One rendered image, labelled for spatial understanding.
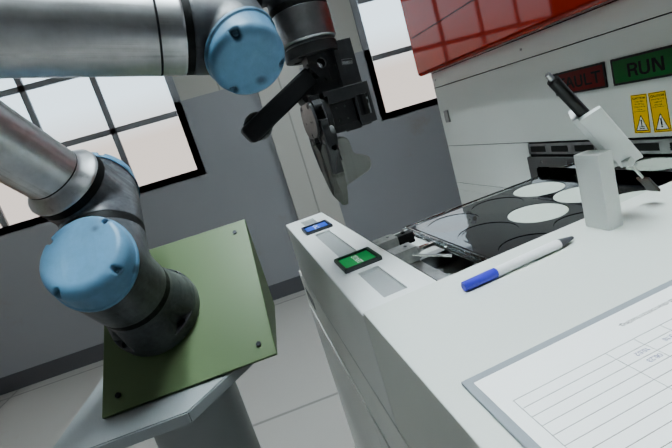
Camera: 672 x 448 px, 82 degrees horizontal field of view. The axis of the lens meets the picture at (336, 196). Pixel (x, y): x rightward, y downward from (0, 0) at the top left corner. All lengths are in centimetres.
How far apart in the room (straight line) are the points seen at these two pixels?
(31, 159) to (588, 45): 94
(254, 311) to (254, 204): 223
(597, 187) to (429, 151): 269
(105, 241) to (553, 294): 53
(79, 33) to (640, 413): 44
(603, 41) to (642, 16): 8
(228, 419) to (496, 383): 60
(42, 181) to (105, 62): 30
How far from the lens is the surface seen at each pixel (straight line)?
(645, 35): 86
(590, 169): 49
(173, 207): 301
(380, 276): 51
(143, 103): 301
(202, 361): 73
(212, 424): 81
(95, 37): 38
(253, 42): 38
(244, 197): 292
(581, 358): 31
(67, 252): 63
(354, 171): 52
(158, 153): 298
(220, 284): 77
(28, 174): 64
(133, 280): 61
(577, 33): 94
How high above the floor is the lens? 116
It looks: 10 degrees down
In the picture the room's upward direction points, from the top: 17 degrees counter-clockwise
